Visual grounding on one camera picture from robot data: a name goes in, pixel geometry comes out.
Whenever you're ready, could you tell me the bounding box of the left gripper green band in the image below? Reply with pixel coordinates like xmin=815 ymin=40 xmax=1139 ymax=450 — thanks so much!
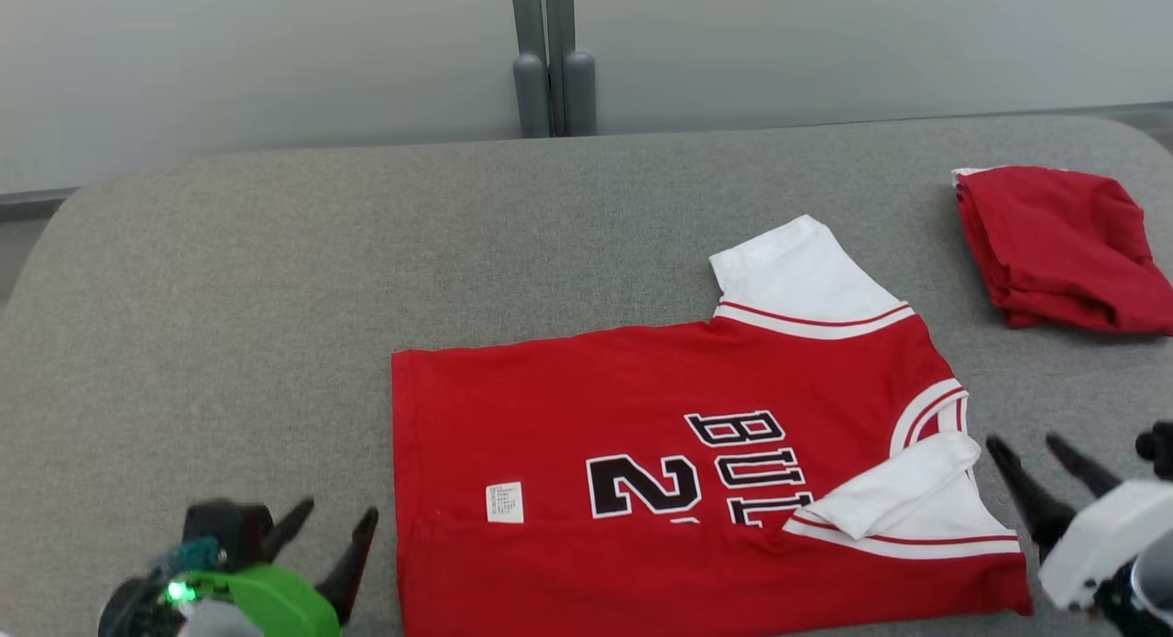
xmin=165 ymin=497 xmax=379 ymax=637

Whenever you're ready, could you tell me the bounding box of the teal cable connector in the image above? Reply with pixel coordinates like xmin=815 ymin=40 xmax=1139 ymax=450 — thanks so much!
xmin=156 ymin=538 xmax=227 ymax=578

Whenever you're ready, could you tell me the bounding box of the red white basketball jersey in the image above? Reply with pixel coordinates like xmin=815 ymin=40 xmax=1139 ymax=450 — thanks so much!
xmin=391 ymin=214 xmax=1035 ymax=637

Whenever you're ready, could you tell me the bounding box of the folded red garment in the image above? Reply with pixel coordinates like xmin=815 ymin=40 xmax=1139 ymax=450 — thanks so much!
xmin=951 ymin=165 xmax=1173 ymax=335

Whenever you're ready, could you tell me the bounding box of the grey partition base rail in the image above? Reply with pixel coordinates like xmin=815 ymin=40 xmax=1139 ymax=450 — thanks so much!
xmin=596 ymin=101 xmax=1173 ymax=138
xmin=0 ymin=188 xmax=79 ymax=224

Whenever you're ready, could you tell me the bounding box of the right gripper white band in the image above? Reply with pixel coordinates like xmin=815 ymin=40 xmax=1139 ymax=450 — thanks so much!
xmin=985 ymin=433 xmax=1173 ymax=612

